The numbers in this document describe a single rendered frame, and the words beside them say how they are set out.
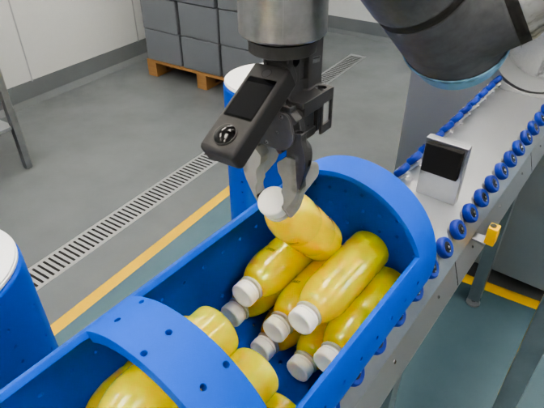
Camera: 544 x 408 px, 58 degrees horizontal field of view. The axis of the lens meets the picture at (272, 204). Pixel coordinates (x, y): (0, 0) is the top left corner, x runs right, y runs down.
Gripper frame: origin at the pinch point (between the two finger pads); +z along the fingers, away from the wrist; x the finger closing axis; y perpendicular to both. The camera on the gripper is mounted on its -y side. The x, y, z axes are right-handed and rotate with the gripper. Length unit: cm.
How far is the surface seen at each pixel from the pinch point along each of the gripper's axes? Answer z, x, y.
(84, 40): 96, 350, 195
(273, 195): -1.0, 0.1, 0.4
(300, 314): 14.4, -6.0, -1.8
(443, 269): 36, -12, 41
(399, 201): 6.7, -9.0, 18.9
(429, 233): 12.0, -13.6, 21.2
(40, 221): 127, 197, 50
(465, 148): 20, -5, 64
